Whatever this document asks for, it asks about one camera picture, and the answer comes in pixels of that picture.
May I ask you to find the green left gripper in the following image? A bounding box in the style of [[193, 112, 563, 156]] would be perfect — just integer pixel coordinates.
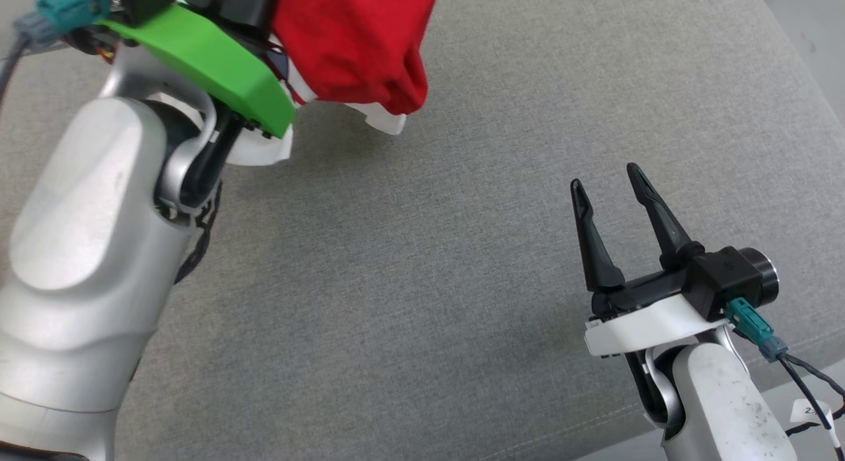
[[102, 0, 296, 139]]

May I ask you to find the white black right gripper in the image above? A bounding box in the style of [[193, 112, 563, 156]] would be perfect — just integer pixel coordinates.
[[571, 162, 727, 356]]

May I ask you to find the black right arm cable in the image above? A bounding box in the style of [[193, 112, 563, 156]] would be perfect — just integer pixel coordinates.
[[778, 352, 845, 452]]

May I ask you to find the teal camera connector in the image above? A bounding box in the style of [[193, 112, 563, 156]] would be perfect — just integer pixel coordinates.
[[726, 299, 790, 364], [36, 0, 112, 34]]

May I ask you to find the teal right camera connector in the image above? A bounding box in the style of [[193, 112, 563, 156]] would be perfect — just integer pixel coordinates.
[[726, 299, 790, 364]]

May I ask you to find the red jersey with white sleeves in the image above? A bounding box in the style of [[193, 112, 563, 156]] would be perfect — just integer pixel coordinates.
[[224, 0, 442, 166]]

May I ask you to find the grey fabric sofa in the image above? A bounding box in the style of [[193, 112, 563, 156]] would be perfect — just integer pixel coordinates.
[[0, 0, 845, 461]]

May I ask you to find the white right cable label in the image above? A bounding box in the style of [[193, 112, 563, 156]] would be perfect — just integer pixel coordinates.
[[791, 400, 834, 427]]

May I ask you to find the teal left camera connector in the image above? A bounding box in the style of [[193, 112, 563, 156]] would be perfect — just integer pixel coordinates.
[[36, 0, 112, 34]]

